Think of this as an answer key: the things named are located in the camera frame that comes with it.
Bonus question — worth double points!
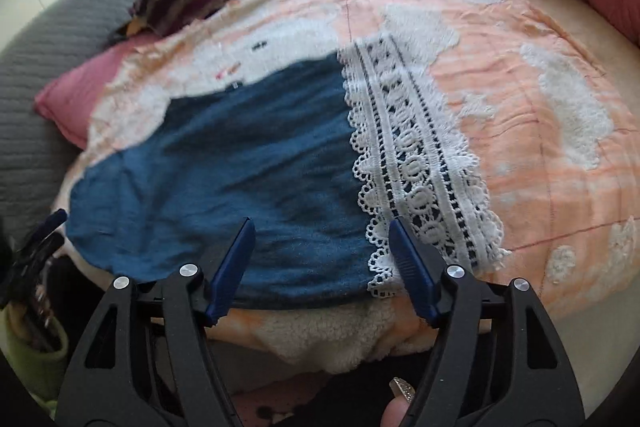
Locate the blue pants with white lace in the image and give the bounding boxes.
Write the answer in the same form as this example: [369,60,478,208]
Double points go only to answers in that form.
[65,34,512,310]

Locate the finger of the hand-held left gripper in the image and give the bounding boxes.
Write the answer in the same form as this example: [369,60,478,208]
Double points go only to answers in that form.
[15,208,69,268]

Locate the orange and white fleece blanket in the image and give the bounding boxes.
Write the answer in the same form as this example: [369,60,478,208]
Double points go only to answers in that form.
[50,0,640,375]

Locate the grey quilted headboard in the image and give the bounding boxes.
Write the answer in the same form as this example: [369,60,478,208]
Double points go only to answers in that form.
[0,0,211,238]

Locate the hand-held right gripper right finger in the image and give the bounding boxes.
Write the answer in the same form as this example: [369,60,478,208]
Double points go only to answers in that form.
[387,217,586,427]

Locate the person's right hand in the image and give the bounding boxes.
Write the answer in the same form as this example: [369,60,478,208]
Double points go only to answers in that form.
[381,377,418,427]

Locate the pink pillow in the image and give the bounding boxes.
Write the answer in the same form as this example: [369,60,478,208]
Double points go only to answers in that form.
[34,32,166,150]

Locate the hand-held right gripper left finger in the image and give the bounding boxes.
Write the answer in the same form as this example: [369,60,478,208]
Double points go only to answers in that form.
[54,217,257,427]

